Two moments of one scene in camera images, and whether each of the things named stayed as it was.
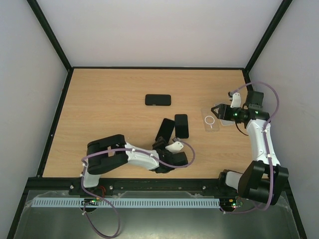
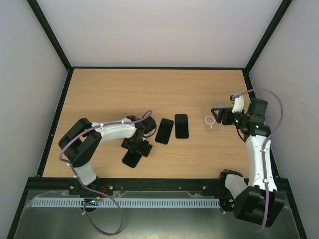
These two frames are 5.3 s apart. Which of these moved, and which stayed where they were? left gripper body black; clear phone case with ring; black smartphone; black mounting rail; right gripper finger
Moved: left gripper body black; right gripper finger
Stayed: black smartphone; black mounting rail; clear phone case with ring
